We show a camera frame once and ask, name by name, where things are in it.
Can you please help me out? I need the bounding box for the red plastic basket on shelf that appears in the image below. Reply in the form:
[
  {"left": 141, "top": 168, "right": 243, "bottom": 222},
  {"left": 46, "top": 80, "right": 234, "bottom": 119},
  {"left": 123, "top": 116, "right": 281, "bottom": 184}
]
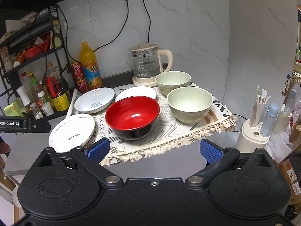
[{"left": 23, "top": 33, "right": 50, "bottom": 60}]

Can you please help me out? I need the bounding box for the orange juice bottle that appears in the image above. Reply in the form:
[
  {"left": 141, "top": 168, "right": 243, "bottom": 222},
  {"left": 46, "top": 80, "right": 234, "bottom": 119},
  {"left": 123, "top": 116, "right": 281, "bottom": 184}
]
[{"left": 80, "top": 41, "right": 103, "bottom": 90}]

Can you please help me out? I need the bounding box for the light blue bottle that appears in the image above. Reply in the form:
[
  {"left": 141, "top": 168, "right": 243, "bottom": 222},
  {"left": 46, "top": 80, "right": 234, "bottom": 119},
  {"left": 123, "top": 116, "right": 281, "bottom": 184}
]
[{"left": 260, "top": 103, "right": 279, "bottom": 137}]

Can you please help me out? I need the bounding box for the left black power cable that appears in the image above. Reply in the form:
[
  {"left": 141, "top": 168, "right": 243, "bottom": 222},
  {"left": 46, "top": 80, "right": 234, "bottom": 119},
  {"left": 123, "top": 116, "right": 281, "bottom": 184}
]
[{"left": 94, "top": 0, "right": 130, "bottom": 52}]

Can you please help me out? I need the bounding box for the white plate Bakery print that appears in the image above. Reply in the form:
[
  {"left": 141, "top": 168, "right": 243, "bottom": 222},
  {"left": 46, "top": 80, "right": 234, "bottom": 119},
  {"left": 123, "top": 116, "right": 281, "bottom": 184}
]
[{"left": 115, "top": 86, "right": 157, "bottom": 102}]

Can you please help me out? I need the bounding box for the dark soy sauce bottle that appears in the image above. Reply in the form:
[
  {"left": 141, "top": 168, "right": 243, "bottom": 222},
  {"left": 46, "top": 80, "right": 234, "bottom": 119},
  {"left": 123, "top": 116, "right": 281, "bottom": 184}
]
[{"left": 46, "top": 62, "right": 70, "bottom": 112}]

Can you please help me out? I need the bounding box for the white label small jar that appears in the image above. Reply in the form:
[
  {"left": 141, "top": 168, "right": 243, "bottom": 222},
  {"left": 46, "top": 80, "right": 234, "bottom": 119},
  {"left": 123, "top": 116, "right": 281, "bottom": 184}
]
[{"left": 38, "top": 91, "right": 55, "bottom": 116}]

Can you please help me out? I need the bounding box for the upper red drink can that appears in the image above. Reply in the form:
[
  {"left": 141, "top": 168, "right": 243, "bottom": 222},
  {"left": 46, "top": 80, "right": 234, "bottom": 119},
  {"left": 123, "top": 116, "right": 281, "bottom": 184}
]
[{"left": 70, "top": 62, "right": 85, "bottom": 82}]

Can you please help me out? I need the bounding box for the red and black bowl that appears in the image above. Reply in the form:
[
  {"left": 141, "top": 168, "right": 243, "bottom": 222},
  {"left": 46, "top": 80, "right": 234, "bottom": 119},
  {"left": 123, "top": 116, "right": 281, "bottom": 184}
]
[{"left": 105, "top": 96, "right": 160, "bottom": 140}]

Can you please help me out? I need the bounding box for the patterned fringed table cloth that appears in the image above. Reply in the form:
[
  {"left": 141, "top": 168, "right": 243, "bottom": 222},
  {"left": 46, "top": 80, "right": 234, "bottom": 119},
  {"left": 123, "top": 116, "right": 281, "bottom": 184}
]
[{"left": 86, "top": 87, "right": 237, "bottom": 166}]

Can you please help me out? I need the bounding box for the green carton box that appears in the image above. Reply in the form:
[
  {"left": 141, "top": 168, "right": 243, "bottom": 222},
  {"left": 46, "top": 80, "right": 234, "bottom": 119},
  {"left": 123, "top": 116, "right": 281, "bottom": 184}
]
[{"left": 4, "top": 102, "right": 24, "bottom": 117}]

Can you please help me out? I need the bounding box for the cream kettle base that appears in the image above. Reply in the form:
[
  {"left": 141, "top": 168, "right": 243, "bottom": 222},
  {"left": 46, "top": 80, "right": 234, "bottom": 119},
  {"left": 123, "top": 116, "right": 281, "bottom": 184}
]
[{"left": 132, "top": 76, "right": 157, "bottom": 87}]

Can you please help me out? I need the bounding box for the black metal kitchen rack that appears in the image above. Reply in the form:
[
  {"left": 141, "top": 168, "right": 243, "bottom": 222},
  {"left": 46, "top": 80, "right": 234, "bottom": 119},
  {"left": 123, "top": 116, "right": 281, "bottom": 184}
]
[{"left": 1, "top": 6, "right": 72, "bottom": 119}]

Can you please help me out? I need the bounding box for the lower red drink can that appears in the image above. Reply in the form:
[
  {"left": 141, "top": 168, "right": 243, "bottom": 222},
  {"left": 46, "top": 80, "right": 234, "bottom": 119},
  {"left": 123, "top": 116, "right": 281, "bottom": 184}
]
[{"left": 76, "top": 78, "right": 89, "bottom": 94}]

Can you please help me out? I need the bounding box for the black power cable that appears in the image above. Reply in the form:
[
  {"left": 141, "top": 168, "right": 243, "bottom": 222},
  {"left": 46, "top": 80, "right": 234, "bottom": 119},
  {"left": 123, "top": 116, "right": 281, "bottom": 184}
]
[
  {"left": 94, "top": 0, "right": 130, "bottom": 52},
  {"left": 140, "top": 0, "right": 152, "bottom": 44}
]

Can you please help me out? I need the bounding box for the red label sauce jar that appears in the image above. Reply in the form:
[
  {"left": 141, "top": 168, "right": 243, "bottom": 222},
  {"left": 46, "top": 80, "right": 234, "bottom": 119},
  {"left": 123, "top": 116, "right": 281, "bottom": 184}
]
[{"left": 36, "top": 100, "right": 44, "bottom": 113}]

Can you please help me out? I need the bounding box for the pale green bowl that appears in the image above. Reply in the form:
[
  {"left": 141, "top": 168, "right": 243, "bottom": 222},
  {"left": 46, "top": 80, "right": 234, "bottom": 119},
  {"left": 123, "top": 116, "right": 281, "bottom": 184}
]
[
  {"left": 155, "top": 71, "right": 191, "bottom": 96},
  {"left": 167, "top": 86, "right": 213, "bottom": 124}
]

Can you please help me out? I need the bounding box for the right black power cable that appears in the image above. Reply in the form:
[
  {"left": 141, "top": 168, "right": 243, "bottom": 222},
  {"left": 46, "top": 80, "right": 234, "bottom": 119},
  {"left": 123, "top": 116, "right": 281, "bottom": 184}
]
[{"left": 140, "top": 0, "right": 152, "bottom": 44}]

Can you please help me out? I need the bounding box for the white plate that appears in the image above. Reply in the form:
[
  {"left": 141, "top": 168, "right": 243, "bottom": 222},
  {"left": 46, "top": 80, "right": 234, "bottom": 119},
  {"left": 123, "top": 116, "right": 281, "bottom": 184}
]
[{"left": 49, "top": 114, "right": 95, "bottom": 153}]

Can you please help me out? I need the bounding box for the glass electric kettle cream handle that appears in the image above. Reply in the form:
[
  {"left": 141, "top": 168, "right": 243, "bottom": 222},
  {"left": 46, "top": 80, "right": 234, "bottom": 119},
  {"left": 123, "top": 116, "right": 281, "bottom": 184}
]
[{"left": 129, "top": 43, "right": 173, "bottom": 79}]

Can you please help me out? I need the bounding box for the cream appliance with straws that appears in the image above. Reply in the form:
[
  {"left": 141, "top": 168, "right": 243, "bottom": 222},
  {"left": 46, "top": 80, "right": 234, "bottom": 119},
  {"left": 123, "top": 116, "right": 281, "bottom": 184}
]
[{"left": 236, "top": 85, "right": 270, "bottom": 153}]

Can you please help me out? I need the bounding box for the red drink can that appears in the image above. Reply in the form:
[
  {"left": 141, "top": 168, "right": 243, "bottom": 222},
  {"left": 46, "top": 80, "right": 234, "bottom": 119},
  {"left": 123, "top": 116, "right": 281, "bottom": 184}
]
[
  {"left": 76, "top": 78, "right": 89, "bottom": 94},
  {"left": 70, "top": 62, "right": 85, "bottom": 82}
]

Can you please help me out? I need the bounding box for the person's left hand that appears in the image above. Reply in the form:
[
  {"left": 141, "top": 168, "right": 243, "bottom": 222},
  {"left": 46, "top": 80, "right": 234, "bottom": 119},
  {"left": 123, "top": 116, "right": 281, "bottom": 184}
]
[{"left": 0, "top": 142, "right": 10, "bottom": 155}]

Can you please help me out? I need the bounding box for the white plate Sweet print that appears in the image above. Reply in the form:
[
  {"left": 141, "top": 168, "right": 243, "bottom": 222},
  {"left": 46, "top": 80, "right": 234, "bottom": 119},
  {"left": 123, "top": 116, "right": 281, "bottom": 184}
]
[{"left": 74, "top": 87, "right": 115, "bottom": 114}]

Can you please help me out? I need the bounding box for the white cap spray bottle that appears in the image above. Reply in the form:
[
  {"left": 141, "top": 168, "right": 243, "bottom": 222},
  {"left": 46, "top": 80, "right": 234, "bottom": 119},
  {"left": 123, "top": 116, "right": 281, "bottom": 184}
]
[{"left": 16, "top": 85, "right": 31, "bottom": 106}]

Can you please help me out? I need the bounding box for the cardboard box on floor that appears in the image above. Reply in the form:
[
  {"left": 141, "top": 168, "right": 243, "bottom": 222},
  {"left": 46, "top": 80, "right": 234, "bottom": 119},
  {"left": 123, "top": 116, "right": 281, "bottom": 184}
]
[{"left": 279, "top": 159, "right": 301, "bottom": 205}]

